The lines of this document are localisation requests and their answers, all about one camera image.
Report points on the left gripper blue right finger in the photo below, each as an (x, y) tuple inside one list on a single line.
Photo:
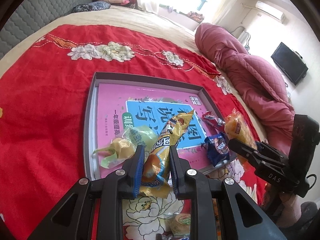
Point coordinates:
[(178, 168)]

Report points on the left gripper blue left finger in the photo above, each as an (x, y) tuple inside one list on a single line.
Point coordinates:
[(133, 167)]

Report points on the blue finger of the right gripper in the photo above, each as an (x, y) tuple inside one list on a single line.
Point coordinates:
[(267, 151), (247, 155)]

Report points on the orange clear biscuit bag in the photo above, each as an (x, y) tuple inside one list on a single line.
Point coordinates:
[(237, 128)]

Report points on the green pastry packet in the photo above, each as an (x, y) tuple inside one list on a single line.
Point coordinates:
[(124, 146)]

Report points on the blue oreo cookie packet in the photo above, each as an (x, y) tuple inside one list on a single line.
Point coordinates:
[(217, 149)]

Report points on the yellow snack packet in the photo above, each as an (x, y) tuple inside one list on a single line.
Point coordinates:
[(156, 170)]

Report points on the red candy wrapper packet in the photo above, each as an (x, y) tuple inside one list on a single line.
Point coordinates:
[(214, 121)]

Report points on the small round pastry packet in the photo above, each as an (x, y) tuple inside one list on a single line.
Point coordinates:
[(178, 223)]

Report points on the black snickers bar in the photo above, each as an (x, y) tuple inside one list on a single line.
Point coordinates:
[(171, 236)]

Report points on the pink and blue book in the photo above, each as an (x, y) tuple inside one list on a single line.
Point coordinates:
[(122, 106)]

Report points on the grey cardboard box tray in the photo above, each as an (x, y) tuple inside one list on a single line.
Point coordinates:
[(91, 160)]

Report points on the pink quilted comforter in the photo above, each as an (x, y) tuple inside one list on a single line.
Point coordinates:
[(260, 85)]

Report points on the black television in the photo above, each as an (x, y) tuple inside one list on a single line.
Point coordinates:
[(290, 63)]

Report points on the white air conditioner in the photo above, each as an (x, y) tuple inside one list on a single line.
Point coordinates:
[(271, 11)]

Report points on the dark blue patterned cushion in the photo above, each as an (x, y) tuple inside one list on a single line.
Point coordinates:
[(93, 6)]

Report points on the grey quilted headboard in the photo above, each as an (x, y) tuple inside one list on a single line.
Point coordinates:
[(32, 15)]

